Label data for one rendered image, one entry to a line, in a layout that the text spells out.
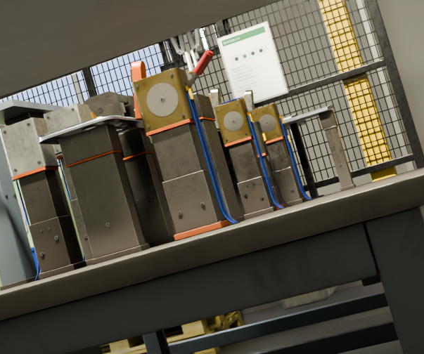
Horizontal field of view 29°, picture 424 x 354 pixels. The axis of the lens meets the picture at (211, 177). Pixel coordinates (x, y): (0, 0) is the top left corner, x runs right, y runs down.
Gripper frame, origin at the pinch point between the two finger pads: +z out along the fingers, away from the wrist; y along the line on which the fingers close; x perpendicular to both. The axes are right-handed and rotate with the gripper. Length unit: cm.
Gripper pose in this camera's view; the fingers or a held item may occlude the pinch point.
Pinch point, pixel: (192, 61)
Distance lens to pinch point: 293.6
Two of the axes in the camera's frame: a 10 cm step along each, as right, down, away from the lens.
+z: 2.7, 9.6, -0.6
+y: 9.3, -2.8, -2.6
